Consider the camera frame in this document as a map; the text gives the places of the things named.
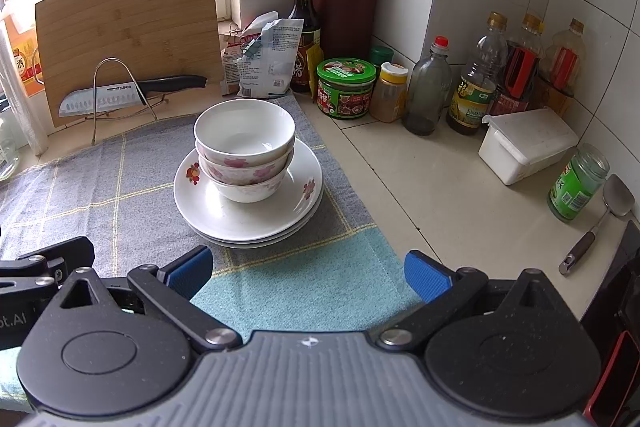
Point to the small green capped container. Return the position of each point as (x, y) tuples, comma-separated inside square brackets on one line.
[(382, 56)]

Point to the orange cooking wine jug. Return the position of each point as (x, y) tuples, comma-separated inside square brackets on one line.
[(25, 67)]

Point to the white plate with dark specks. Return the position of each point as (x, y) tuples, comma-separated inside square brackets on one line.
[(250, 240)]

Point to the white bowl with pink flowers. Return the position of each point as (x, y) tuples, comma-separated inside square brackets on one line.
[(245, 127)]

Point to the grey and blue checked towel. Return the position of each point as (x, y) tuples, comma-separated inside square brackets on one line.
[(125, 187)]

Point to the white bowl with pale flowers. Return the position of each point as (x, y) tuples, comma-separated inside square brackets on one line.
[(245, 193)]

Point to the white plate with brown stain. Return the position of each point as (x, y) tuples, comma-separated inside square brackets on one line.
[(250, 246)]

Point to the white and blue bag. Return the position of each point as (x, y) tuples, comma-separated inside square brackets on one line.
[(267, 62)]

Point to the grey bottle with red cap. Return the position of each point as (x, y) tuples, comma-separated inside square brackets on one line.
[(426, 97)]

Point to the sauce jar with green lid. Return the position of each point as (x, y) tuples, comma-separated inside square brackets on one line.
[(345, 92)]

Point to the yellow packet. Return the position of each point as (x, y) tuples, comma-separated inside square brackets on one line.
[(315, 67)]

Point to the dark soy sauce bottle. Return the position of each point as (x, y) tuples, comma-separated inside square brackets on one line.
[(302, 17)]

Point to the spice jar with yellow lid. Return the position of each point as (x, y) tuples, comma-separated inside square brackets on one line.
[(391, 97)]

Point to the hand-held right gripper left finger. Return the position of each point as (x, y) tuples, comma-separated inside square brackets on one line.
[(187, 274)]

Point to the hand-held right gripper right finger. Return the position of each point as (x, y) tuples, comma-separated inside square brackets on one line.
[(427, 277)]

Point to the tall plastic wrap roll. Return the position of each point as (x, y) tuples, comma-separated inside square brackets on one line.
[(20, 117)]

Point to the black stove with red trim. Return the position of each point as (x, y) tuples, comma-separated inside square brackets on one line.
[(615, 307)]

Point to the glass jar with green lid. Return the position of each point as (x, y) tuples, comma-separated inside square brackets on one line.
[(7, 147)]

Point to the white bowl with bold flowers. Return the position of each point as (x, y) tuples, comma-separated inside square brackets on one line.
[(250, 172)]

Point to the bamboo cutting board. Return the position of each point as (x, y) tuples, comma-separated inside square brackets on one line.
[(130, 22)]

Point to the white plate with fruit print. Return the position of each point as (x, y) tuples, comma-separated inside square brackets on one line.
[(300, 202)]

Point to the dark red knife block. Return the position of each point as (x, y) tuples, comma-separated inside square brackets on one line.
[(345, 17)]

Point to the white plastic box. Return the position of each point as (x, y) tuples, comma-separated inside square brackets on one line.
[(525, 147)]

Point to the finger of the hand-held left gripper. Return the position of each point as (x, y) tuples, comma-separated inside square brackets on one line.
[(60, 252)]

